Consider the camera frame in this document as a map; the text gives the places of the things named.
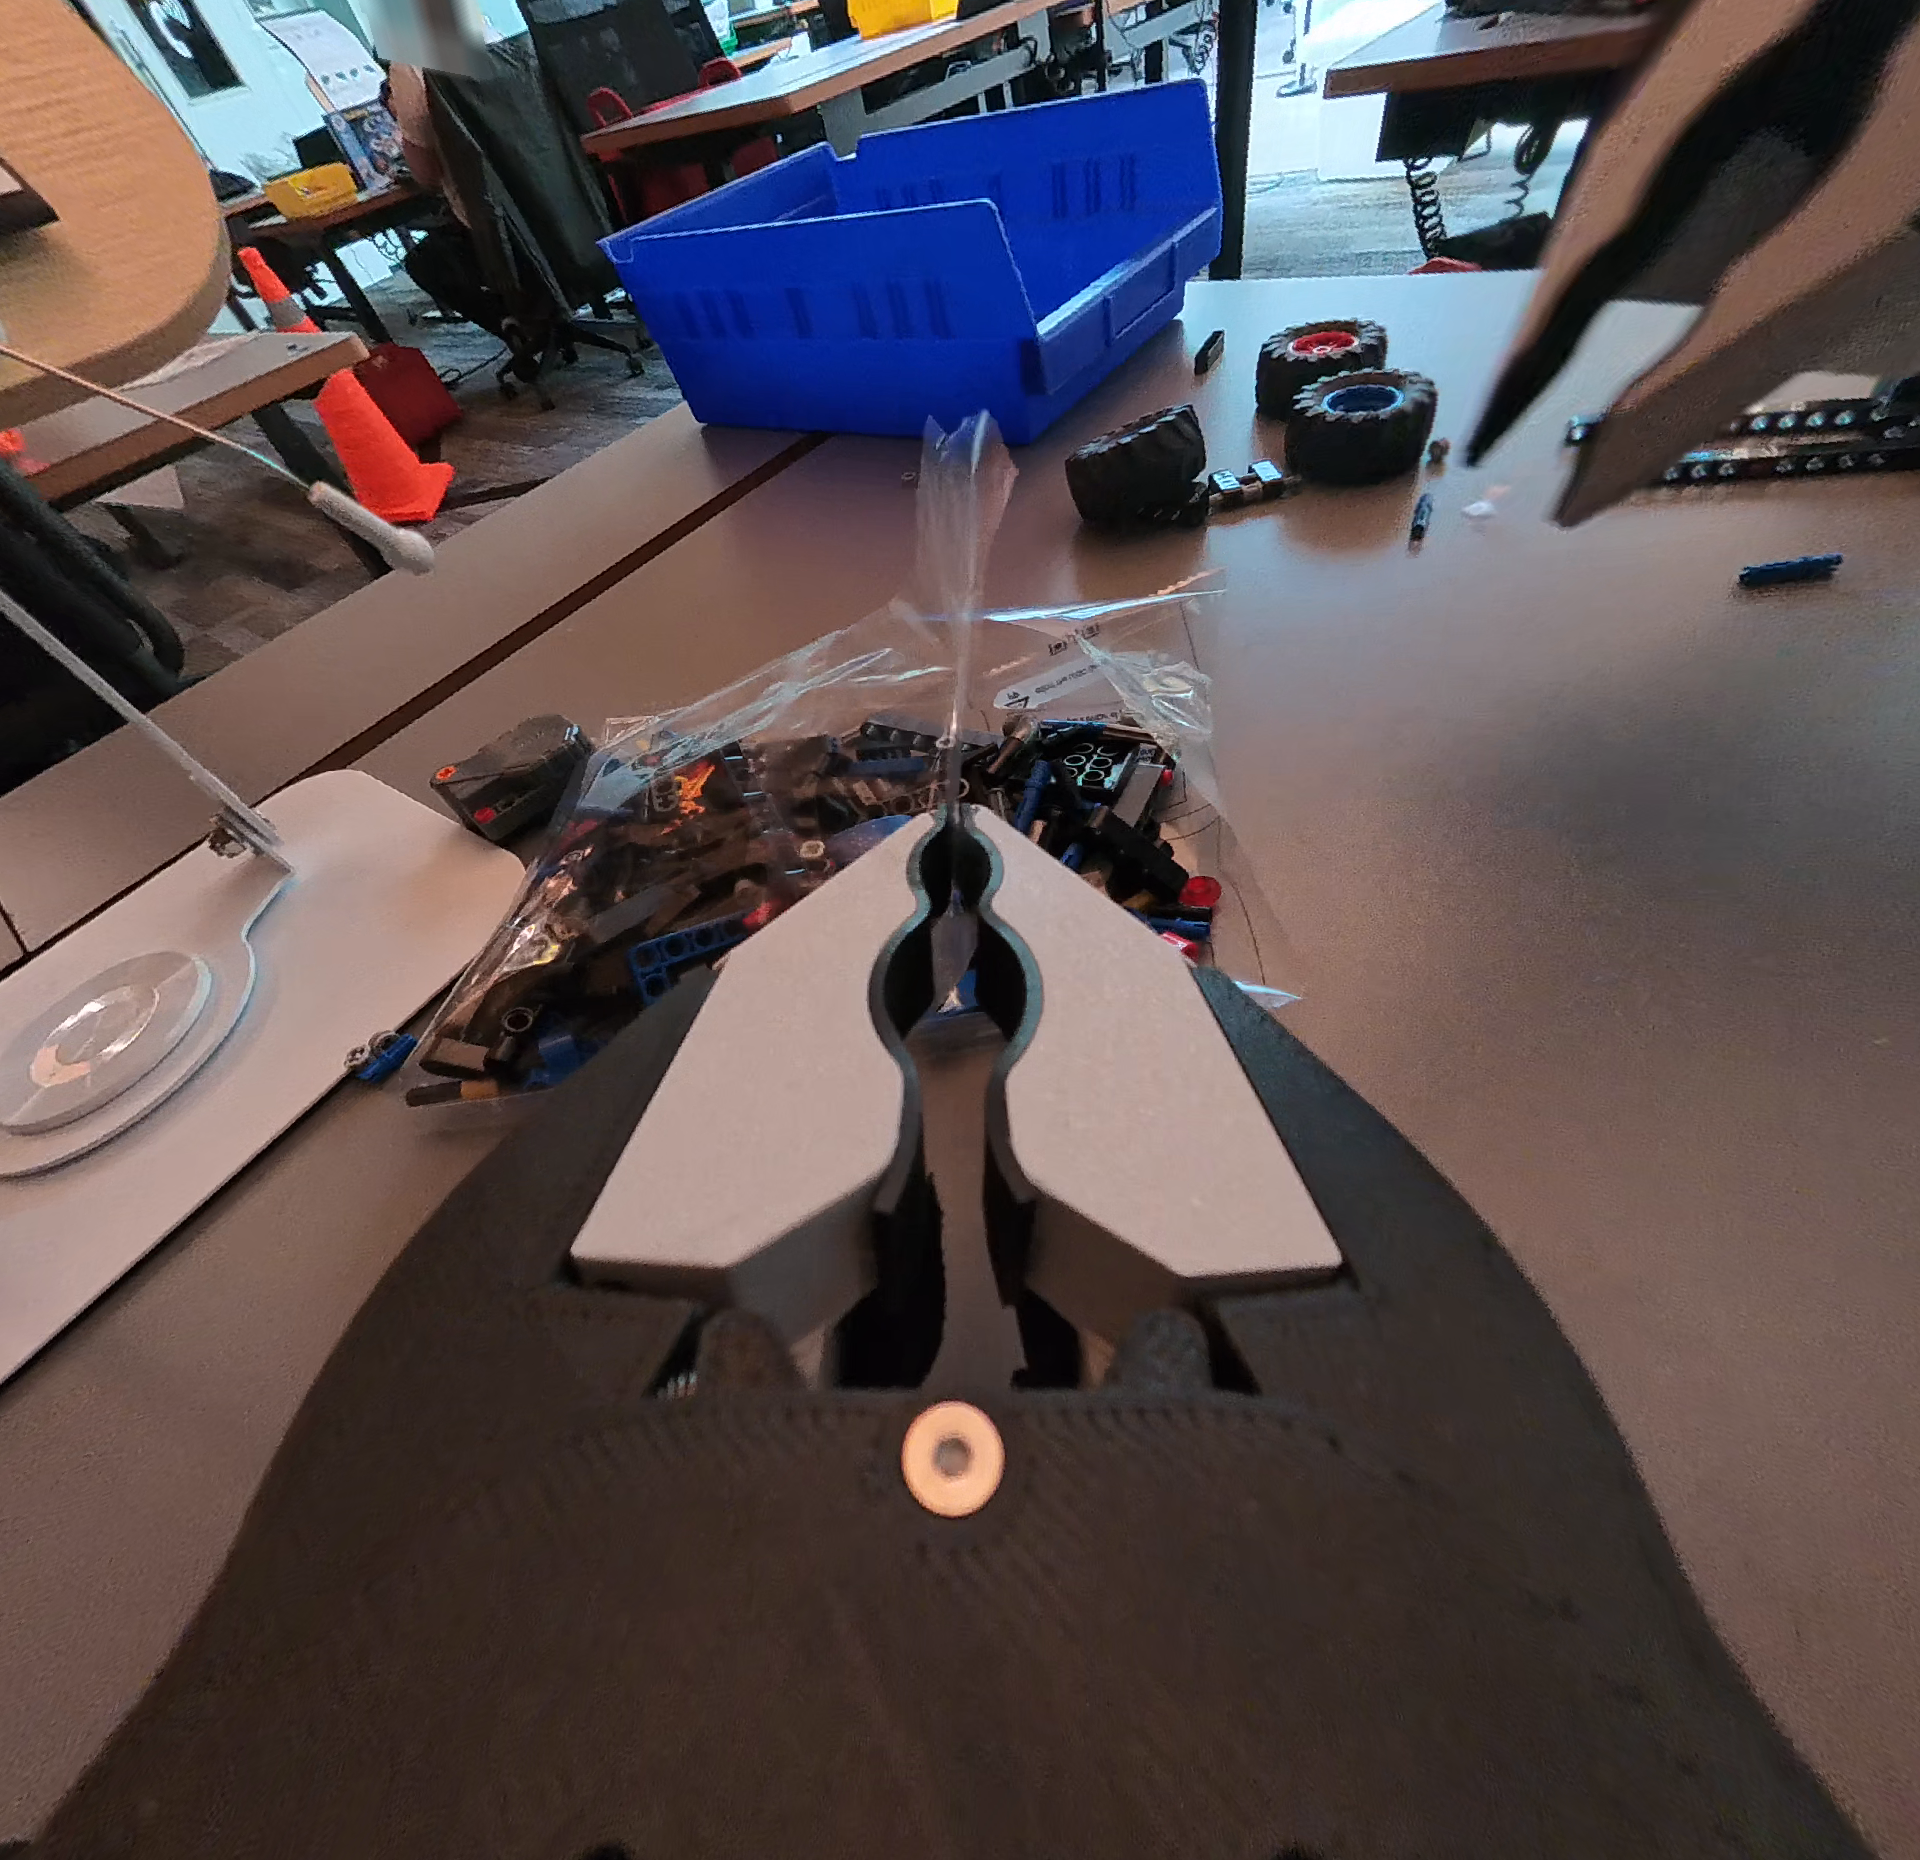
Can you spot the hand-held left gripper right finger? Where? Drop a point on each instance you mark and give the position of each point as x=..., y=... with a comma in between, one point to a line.
x=1169, y=1125

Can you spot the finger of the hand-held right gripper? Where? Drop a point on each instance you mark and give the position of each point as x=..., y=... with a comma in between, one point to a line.
x=1663, y=116
x=1773, y=342

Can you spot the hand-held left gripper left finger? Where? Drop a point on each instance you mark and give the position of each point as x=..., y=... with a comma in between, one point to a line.
x=748, y=1125

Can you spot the clear bag of toy bricks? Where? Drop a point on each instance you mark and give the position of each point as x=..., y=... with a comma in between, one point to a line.
x=777, y=846

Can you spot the small blue connector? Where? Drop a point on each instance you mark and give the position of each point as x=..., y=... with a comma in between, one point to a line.
x=385, y=1062

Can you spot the grey desk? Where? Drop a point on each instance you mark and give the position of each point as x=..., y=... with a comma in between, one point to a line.
x=1506, y=846
x=527, y=570

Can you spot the black beam assembly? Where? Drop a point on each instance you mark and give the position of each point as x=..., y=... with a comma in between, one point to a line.
x=1802, y=448

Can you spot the brown work table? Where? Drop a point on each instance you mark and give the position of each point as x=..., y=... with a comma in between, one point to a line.
x=1469, y=51

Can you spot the blue pin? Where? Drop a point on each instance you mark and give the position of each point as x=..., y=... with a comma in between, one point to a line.
x=1795, y=570

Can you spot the small white piece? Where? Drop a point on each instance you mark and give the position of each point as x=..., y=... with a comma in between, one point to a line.
x=1490, y=507

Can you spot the black tyre blue hub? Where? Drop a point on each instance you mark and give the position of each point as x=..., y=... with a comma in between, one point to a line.
x=1131, y=466
x=1362, y=428

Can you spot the black tyre red hub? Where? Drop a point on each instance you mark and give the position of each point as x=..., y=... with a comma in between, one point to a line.
x=1323, y=355

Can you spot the black pillar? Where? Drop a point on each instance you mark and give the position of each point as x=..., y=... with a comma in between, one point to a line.
x=1234, y=104

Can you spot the orange traffic cone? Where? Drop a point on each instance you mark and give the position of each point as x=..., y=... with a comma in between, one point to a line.
x=364, y=441

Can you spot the red bag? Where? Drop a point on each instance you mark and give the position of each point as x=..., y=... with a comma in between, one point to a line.
x=409, y=393

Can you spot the blue storage bin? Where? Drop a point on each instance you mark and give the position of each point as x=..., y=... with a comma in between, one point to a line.
x=843, y=314

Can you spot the long background table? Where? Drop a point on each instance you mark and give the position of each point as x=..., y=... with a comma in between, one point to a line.
x=843, y=73

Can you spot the low grey table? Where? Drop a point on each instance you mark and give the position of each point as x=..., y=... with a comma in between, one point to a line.
x=201, y=404

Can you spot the black chair with jacket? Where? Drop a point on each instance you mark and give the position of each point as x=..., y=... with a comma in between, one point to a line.
x=511, y=230

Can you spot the red office chair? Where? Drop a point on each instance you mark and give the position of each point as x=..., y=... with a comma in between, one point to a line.
x=665, y=148

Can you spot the small yellow bin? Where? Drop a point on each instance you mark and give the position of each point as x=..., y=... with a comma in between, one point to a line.
x=307, y=192

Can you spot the black mesh chair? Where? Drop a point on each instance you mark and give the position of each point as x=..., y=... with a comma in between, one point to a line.
x=594, y=31

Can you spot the wooden instruction board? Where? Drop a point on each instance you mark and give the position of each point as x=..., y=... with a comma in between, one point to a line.
x=105, y=216

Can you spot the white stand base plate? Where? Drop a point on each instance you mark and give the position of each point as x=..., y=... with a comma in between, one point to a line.
x=299, y=988

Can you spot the small axle frame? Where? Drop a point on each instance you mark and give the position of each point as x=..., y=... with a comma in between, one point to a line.
x=1246, y=487

